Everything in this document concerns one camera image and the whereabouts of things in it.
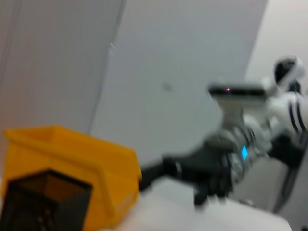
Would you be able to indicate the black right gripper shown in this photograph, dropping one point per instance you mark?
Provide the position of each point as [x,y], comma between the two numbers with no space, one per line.
[207,166]

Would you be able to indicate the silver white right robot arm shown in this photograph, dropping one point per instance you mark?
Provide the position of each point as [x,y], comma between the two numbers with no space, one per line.
[281,108]

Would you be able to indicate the black mesh pen holder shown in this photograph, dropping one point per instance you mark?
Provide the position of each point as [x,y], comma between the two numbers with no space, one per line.
[36,204]

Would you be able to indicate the yellow plastic bin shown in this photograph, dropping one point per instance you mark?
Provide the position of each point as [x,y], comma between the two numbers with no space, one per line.
[72,154]

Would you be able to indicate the black box on column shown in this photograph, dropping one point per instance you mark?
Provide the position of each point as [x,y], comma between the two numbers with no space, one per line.
[286,151]

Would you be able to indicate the black white robot head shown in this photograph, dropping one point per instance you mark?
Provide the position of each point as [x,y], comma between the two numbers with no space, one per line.
[288,69]

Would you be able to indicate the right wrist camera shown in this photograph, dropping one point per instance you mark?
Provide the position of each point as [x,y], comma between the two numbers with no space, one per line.
[235,91]

